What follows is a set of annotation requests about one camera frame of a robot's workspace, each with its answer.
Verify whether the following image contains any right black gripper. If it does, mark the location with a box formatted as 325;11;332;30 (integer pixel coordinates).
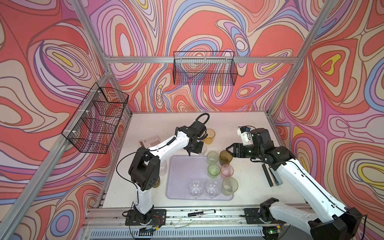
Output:
225;143;263;159

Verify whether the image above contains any small clear cup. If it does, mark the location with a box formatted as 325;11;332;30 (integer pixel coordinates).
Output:
201;145;207;155

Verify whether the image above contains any dark olive textured cup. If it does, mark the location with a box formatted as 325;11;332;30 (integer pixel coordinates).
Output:
219;150;233;166

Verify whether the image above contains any bright green cup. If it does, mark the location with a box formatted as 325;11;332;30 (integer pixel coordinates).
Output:
207;164;221;179

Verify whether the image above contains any pink transparent cup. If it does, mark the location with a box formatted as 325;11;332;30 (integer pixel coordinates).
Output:
221;164;234;178

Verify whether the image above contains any pale green frosted large cup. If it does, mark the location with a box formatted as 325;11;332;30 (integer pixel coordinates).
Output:
222;177;239;196

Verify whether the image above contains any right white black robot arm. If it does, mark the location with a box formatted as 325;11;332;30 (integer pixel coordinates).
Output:
226;126;368;240

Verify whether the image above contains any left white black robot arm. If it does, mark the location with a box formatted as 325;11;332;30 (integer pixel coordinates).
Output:
129;120;208;215

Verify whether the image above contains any lavender plastic tray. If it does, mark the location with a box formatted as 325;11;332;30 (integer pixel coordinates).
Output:
166;155;233;201

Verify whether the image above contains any yellow transparent cup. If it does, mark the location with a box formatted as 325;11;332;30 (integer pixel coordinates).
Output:
204;129;216;145

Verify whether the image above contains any stapler black cream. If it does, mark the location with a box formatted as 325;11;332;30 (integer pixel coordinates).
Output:
262;164;283;187

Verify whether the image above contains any pink patterned card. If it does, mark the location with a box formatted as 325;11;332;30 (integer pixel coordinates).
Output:
139;136;162;149

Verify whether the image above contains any dark amber cup left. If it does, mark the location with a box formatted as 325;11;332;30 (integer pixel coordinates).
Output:
153;178;161;188

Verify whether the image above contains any black white marker pen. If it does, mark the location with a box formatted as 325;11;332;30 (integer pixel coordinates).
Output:
188;210;216;218

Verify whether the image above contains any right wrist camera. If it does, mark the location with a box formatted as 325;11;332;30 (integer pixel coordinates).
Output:
237;126;253;146

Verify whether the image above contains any black wire basket back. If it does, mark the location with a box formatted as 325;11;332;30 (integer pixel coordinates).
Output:
173;50;238;86

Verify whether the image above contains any black wire basket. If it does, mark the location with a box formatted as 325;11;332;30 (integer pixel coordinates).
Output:
62;83;129;154
173;50;238;86

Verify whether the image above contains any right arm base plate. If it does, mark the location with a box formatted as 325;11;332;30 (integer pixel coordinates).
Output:
243;208;286;225

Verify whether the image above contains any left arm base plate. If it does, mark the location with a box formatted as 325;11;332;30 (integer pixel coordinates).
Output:
125;208;167;227

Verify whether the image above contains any black wire basket left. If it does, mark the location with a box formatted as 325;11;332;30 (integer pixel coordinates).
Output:
62;83;129;154

